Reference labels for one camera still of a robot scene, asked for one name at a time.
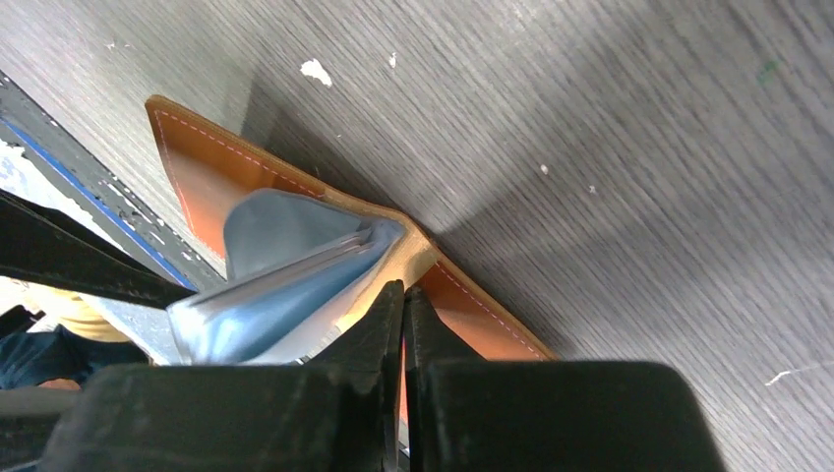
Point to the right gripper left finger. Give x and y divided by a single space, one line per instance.
337 412

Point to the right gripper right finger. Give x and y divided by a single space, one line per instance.
466 413

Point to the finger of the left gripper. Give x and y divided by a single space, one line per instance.
45 246

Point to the brown leather card holder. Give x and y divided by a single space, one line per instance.
303 261

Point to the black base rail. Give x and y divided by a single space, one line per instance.
43 163

